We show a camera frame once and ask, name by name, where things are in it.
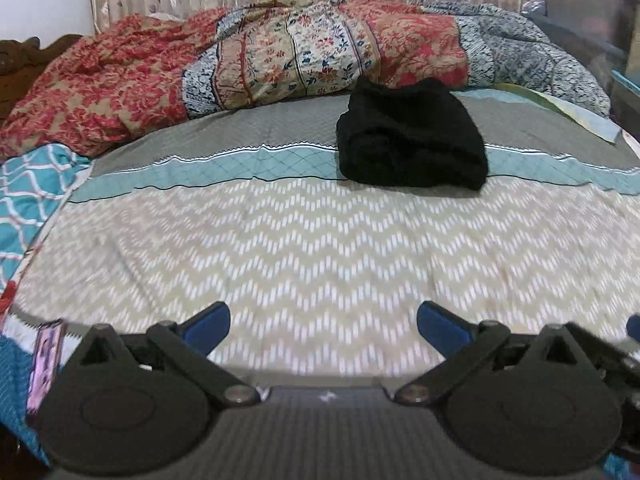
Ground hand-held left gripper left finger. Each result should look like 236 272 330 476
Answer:
79 301 262 407

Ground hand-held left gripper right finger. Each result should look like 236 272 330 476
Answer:
394 301 577 407

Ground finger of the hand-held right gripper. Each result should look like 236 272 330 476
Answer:
564 312 640 461

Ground black pants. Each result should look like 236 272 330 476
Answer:
336 76 488 192

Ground patchwork patterned bed sheet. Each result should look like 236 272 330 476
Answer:
0 87 640 461

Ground pink smartphone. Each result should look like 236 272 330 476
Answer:
26 319 68 417

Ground red and blue patterned quilt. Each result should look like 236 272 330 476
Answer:
0 0 613 161

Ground wooden headboard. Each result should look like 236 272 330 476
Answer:
0 34 83 78

